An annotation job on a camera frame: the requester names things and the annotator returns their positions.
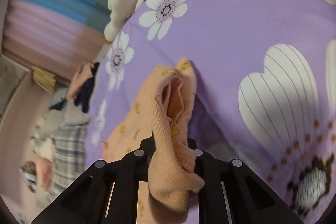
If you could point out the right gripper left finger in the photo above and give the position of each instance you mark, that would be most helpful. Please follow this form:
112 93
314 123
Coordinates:
105 192

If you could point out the grey blanket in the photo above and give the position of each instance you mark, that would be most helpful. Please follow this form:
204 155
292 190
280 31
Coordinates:
69 115

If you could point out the light pink garment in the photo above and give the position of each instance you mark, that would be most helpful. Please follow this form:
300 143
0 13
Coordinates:
43 169

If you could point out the pink folded garment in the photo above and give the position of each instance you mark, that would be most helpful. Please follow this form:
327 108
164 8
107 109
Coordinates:
83 73

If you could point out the purple floral bed sheet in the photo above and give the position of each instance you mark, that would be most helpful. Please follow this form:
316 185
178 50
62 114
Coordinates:
265 87

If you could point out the pink curtain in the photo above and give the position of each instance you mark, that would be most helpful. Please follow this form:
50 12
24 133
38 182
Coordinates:
36 36

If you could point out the orange bear print garment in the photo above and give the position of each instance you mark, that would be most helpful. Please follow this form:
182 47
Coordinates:
162 110

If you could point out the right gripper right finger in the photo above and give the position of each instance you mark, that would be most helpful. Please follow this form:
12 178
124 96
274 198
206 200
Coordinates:
233 193

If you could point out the plaid pillow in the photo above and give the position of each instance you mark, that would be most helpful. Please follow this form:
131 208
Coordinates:
64 148

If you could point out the dark navy garment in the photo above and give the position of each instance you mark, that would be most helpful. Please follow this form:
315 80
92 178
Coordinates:
83 97

